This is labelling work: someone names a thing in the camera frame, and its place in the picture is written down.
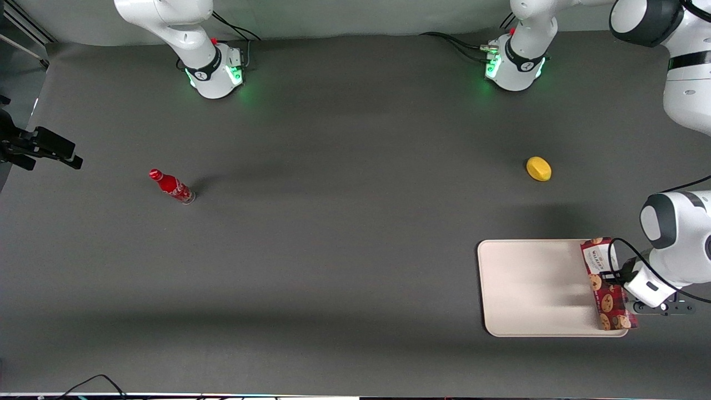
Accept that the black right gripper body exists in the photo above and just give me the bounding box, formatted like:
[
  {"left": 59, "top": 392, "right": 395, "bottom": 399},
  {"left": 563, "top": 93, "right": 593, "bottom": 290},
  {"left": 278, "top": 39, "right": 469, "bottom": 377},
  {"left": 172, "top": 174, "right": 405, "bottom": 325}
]
[{"left": 0, "top": 94, "right": 37, "bottom": 163}]

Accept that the red cookie box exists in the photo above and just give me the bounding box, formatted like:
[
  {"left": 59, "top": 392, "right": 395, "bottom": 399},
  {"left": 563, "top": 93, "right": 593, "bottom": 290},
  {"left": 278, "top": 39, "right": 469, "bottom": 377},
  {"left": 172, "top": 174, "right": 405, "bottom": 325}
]
[{"left": 580, "top": 237, "right": 639, "bottom": 332}]

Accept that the cream rectangular tray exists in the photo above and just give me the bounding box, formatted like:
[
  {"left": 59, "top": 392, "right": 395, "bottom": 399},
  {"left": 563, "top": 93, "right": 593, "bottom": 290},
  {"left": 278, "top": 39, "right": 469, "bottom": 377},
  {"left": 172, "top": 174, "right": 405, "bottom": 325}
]
[{"left": 477, "top": 239, "right": 629, "bottom": 338}]

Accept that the red cola bottle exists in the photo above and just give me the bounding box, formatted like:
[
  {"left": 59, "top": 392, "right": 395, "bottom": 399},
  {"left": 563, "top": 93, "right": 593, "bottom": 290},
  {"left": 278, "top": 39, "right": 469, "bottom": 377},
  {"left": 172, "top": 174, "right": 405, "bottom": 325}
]
[{"left": 148, "top": 168, "right": 196, "bottom": 205}]

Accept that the yellow lemon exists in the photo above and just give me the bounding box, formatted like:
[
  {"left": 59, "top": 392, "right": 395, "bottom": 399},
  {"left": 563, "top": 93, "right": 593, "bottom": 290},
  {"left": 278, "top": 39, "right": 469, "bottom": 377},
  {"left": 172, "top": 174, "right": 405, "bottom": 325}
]
[{"left": 525, "top": 156, "right": 553, "bottom": 182}]

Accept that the black left arm wrist cable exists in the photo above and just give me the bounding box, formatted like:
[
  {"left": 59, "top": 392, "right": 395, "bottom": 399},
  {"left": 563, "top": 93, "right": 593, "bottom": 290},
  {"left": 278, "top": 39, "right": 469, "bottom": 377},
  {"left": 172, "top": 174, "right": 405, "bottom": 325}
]
[{"left": 607, "top": 175, "right": 711, "bottom": 304}]

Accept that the metal frame rail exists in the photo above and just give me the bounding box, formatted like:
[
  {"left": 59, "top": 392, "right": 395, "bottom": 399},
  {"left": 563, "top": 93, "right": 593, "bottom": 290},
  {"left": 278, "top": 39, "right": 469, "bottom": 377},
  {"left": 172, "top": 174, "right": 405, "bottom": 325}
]
[{"left": 0, "top": 0, "right": 57, "bottom": 70}]

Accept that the black right arm base cable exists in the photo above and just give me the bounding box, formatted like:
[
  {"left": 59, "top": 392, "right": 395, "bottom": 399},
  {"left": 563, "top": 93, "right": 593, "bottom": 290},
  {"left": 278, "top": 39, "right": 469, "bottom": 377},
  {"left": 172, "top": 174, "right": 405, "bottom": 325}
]
[{"left": 211, "top": 11, "right": 262, "bottom": 70}]

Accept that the black arm base cable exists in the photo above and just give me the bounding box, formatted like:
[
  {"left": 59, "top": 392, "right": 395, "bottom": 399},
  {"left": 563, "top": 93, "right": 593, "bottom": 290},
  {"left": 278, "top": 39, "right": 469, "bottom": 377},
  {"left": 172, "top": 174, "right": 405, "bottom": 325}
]
[
  {"left": 211, "top": 11, "right": 262, "bottom": 70},
  {"left": 419, "top": 14, "right": 517, "bottom": 63}
]

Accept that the black cable at table edge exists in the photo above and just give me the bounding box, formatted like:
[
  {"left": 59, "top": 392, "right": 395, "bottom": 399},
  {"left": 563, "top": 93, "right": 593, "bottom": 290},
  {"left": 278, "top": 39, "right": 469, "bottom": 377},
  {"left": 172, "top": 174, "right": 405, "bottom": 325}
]
[{"left": 56, "top": 374, "right": 129, "bottom": 400}]

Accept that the black left arm base cable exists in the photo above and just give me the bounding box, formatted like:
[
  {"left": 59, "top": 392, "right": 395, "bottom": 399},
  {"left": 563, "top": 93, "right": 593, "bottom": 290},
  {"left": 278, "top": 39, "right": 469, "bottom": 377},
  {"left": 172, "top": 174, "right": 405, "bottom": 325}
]
[{"left": 419, "top": 14, "right": 517, "bottom": 63}]

